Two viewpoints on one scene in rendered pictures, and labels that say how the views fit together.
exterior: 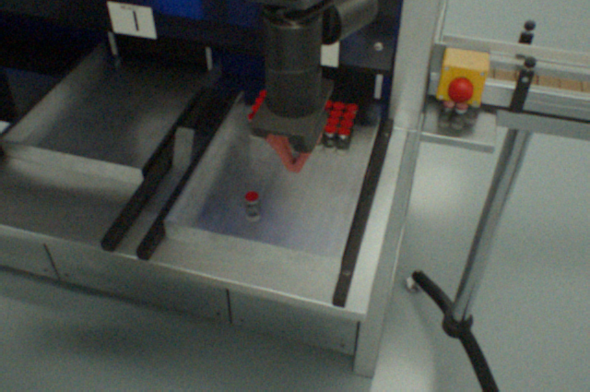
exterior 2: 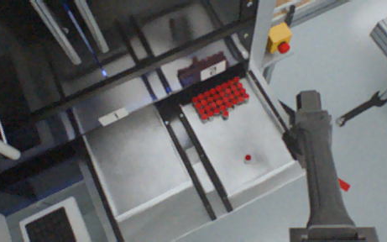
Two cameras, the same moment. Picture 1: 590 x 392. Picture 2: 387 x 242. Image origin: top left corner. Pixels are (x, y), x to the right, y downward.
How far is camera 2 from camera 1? 0.80 m
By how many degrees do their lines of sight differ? 33
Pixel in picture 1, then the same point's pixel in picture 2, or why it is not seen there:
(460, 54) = (274, 32)
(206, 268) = (255, 196)
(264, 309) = not seen: hidden behind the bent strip
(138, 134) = (157, 160)
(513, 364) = (286, 92)
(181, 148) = (191, 155)
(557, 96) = (303, 11)
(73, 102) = (106, 169)
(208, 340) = not seen: hidden behind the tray
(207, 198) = (222, 167)
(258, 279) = (275, 184)
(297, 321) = not seen: hidden behind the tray
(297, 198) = (253, 139)
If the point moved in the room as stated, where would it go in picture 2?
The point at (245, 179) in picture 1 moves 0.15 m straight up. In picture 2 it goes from (225, 146) to (227, 131)
